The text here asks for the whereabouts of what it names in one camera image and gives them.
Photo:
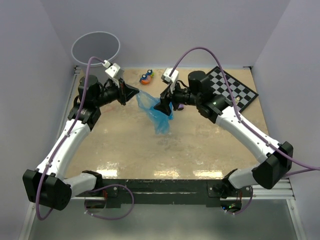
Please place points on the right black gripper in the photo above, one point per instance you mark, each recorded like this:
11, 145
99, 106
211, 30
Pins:
164, 105

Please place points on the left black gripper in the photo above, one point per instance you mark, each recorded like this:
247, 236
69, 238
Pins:
125, 92

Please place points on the blue plastic trash bag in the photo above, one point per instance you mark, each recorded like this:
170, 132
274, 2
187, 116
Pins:
161, 121

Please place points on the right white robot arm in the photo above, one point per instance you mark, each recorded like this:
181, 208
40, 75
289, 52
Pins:
273, 157

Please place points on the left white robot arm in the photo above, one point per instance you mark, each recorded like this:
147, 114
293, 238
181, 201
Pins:
80, 122

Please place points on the grey plastic trash bin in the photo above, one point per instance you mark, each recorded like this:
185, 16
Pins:
100, 44

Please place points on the purple glitter toy microphone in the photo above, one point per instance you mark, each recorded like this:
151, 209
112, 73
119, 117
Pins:
180, 107

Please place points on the colourful toy car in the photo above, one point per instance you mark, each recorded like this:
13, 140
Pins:
146, 78

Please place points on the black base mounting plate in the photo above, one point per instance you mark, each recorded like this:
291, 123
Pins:
164, 192

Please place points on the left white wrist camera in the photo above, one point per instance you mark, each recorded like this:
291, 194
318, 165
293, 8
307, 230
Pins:
113, 72

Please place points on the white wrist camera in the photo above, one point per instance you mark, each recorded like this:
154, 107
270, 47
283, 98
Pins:
170, 77
113, 72

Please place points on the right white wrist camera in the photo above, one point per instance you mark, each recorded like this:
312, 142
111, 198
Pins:
170, 77

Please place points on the left aluminium rail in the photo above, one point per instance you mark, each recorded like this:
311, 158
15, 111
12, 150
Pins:
66, 98

